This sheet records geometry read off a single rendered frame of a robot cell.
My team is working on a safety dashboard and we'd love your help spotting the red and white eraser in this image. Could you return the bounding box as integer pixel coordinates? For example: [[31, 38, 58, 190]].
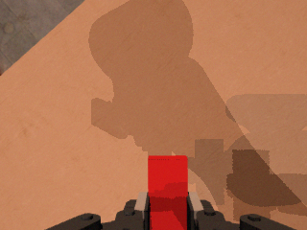
[[148, 155, 188, 230]]

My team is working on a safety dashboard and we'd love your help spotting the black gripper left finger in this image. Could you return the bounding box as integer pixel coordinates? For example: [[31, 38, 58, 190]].
[[45, 192, 150, 230]]

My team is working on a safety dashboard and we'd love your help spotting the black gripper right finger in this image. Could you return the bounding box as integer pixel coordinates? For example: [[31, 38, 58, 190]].
[[187, 192, 296, 230]]

